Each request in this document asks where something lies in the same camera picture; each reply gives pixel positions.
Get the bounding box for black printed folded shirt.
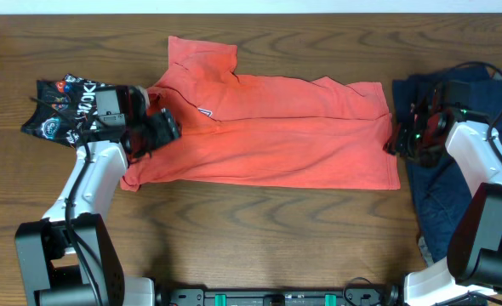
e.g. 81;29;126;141
20;73;120;149

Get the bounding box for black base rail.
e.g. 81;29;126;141
157;285;401;306

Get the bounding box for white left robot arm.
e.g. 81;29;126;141
14;83;180;305

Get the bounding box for navy blue garment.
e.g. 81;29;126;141
392;65;502;262

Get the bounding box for grey cloth under garment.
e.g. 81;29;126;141
417;236;435;267

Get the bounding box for orange t-shirt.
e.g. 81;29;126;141
120;37;400;191

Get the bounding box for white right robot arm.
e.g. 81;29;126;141
384;81;502;305

